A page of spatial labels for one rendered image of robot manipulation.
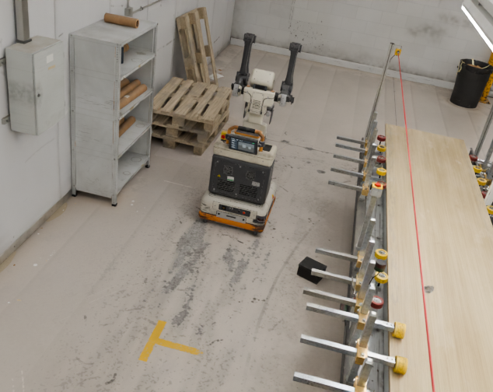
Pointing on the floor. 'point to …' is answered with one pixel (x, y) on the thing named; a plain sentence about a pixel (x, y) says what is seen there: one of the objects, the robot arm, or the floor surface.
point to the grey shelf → (139, 56)
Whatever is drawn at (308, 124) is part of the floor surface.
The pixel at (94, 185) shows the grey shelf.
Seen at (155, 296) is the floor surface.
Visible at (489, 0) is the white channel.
